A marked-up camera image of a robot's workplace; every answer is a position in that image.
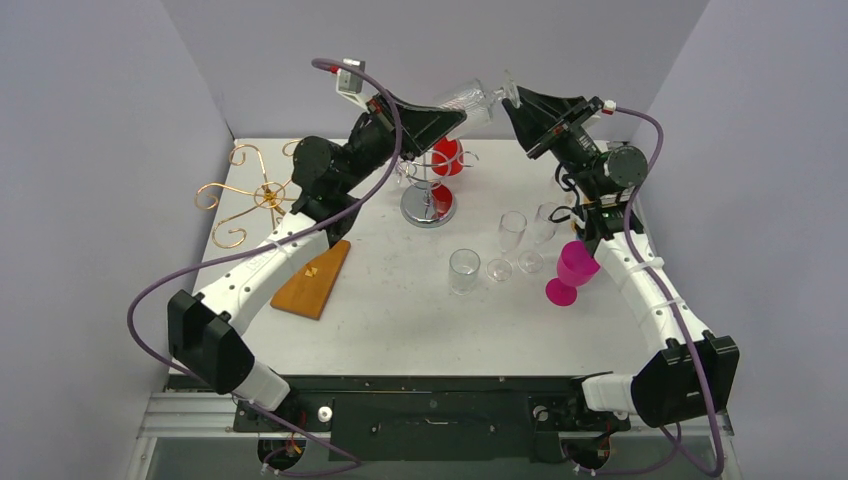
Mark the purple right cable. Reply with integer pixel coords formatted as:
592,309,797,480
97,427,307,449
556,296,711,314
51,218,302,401
612,105,727,478

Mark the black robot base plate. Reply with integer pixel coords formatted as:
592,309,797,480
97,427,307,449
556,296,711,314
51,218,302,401
165,374,670,465

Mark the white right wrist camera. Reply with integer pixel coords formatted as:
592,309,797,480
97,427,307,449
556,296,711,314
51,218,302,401
582,100,617,128

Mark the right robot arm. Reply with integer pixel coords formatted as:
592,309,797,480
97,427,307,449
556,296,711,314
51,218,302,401
502,86,740,427

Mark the clear champagne flute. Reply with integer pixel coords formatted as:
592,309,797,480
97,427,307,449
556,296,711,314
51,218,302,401
486,210,527,282

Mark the clear glass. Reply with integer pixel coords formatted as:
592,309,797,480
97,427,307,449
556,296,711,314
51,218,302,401
434,70,521,141
518,202,559,274

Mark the purple cable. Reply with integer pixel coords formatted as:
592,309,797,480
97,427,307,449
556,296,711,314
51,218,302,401
125,58,404,478
612,105,727,478

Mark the pink wine glass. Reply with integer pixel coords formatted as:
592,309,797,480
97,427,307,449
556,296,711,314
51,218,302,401
545,240,601,307

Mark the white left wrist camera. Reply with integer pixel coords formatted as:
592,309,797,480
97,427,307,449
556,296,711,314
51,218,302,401
334,67,368,112

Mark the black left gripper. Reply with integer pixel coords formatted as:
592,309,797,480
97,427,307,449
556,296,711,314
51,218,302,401
336,91,466,194

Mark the silver wire glass rack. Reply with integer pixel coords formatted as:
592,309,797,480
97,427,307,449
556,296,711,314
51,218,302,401
395,148,480,228

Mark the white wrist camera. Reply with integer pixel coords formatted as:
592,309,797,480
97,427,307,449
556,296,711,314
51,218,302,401
582,100,617,128
334,67,368,112

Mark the red wine glass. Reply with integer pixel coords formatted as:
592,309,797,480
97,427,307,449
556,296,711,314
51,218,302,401
431,138,463,216

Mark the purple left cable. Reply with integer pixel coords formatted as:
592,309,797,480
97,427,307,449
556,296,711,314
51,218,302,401
125,58,404,478

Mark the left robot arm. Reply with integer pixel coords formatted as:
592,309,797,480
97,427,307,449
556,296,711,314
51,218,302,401
167,94,467,430

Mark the clear etched goblet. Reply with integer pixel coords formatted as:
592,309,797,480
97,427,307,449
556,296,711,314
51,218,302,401
448,248,481,295

